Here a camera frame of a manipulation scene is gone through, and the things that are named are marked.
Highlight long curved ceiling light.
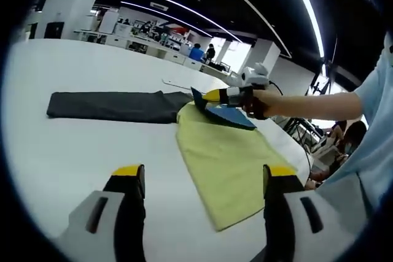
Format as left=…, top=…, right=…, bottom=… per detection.
left=120, top=0, right=213, bottom=37
left=109, top=0, right=244, bottom=44

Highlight person's right hand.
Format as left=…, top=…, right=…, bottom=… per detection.
left=243, top=88, right=279, bottom=120

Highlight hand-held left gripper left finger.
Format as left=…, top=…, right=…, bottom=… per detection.
left=58, top=164, right=147, bottom=262

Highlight white board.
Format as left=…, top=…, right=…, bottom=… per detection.
left=98, top=10, right=119, bottom=34

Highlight black tripod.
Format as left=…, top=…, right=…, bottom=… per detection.
left=305, top=37, right=339, bottom=98

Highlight row of white desks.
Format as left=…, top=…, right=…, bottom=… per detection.
left=73, top=28, right=232, bottom=76

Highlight thin right gripper cable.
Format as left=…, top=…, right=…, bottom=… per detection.
left=268, top=80, right=313, bottom=180

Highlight white template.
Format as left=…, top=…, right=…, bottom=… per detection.
left=161, top=78, right=193, bottom=91

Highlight person's grey trousers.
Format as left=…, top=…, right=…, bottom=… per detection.
left=315, top=172, right=370, bottom=236

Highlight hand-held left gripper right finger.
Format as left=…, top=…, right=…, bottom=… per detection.
left=250, top=164, right=349, bottom=262

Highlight white square pillar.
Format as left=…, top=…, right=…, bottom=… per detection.
left=247, top=38, right=281, bottom=73
left=42, top=0, right=116, bottom=40

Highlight black cabinet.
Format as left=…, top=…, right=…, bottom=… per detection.
left=44, top=21, right=66, bottom=40

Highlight yellow garment with dark sleeves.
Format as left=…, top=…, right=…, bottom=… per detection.
left=46, top=86, right=299, bottom=233

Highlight ceiling air vent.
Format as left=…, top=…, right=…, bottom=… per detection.
left=149, top=1, right=169, bottom=12

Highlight wide ceiling light strip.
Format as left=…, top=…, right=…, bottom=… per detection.
left=282, top=0, right=326, bottom=59

